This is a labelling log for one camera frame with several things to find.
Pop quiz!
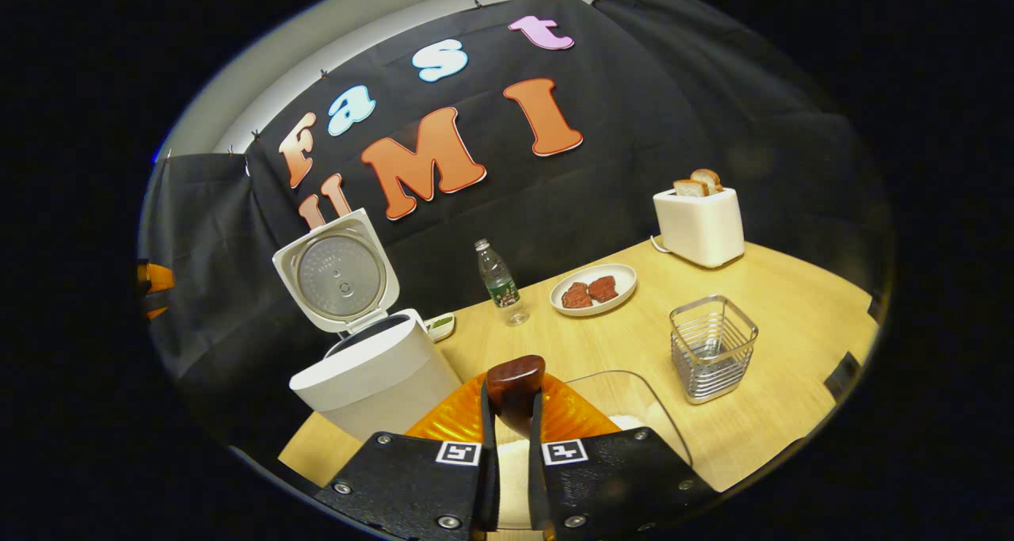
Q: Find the white toaster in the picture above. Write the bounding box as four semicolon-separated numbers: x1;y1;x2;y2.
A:
653;186;745;269

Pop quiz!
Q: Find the clear plastic water bottle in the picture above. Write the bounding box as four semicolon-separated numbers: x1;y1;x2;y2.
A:
474;238;530;326

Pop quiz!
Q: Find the white oval plate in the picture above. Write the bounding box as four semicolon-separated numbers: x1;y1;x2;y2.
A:
549;263;639;318

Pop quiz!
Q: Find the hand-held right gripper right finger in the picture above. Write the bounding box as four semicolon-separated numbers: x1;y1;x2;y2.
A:
529;373;718;538

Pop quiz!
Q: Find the metal wire chopstick holder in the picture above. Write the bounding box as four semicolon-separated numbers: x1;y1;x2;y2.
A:
669;295;760;405

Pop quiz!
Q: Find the clear glass rice dish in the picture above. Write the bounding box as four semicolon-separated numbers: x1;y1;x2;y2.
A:
497;369;694;531

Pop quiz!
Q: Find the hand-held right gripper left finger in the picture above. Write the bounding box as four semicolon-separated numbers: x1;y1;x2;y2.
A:
317;375;500;541

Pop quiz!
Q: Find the white rice cooker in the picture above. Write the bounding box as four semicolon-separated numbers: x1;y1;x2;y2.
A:
272;208;464;443

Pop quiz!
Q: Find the small black block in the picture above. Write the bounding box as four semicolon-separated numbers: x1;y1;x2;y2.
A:
824;352;863;401

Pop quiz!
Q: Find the brown wooden spoon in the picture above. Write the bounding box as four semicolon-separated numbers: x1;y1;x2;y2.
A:
485;355;547;440

